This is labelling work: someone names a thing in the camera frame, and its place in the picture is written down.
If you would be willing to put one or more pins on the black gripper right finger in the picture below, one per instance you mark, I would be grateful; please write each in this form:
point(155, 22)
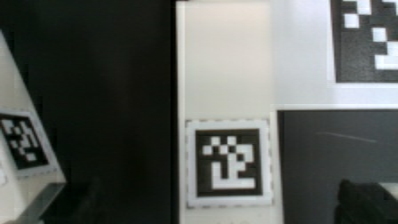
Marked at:
point(366, 203)

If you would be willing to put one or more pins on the white desk leg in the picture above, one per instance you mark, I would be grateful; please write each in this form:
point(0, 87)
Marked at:
point(30, 174)

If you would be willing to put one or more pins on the fiducial marker sheet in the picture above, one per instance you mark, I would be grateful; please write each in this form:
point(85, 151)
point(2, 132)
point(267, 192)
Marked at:
point(334, 54)

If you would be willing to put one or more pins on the white desk leg angled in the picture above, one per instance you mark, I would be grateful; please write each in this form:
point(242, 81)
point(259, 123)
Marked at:
point(227, 153)

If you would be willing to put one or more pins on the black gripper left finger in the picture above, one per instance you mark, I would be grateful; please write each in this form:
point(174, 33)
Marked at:
point(68, 204)

